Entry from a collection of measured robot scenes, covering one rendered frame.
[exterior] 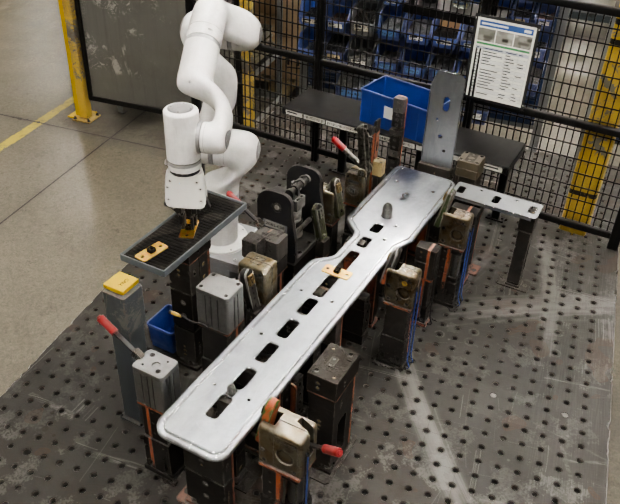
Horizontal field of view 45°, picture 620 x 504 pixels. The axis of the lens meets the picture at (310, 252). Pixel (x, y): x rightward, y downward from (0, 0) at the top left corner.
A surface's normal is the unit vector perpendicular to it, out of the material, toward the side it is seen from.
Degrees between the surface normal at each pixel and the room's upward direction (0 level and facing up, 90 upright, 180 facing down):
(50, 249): 0
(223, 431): 0
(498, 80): 90
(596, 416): 0
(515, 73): 90
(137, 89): 93
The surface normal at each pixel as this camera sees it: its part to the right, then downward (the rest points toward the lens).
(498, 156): 0.04, -0.81
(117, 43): -0.36, 0.54
